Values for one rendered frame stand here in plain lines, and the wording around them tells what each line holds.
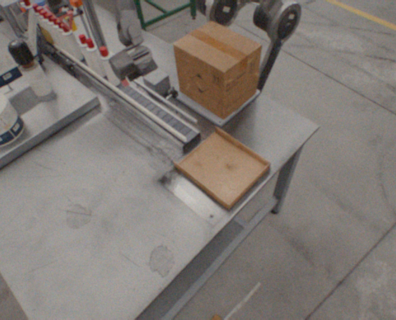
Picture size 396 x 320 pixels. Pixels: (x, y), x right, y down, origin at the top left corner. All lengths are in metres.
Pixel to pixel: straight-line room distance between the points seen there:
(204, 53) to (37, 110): 0.86
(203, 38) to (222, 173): 0.60
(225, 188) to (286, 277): 0.92
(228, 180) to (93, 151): 0.62
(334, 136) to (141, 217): 1.83
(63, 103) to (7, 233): 0.65
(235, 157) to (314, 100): 1.67
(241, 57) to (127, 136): 0.61
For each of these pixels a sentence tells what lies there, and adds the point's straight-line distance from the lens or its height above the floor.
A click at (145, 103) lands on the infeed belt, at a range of 1.50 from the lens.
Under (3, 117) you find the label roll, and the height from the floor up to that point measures 1.00.
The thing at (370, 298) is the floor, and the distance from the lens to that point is 2.10.
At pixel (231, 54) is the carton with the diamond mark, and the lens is 1.33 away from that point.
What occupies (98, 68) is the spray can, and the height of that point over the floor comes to 0.94.
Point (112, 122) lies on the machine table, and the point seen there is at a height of 0.83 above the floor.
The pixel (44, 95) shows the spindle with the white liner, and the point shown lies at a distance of 1.68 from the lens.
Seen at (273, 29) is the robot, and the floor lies 0.90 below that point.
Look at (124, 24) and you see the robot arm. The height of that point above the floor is 1.41.
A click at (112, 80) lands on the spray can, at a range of 1.61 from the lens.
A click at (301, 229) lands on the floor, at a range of 2.11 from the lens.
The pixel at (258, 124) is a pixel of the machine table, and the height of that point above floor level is 0.83.
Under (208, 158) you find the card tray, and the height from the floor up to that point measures 0.83.
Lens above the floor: 1.88
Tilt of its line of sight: 54 degrees down
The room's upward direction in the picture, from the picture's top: 6 degrees counter-clockwise
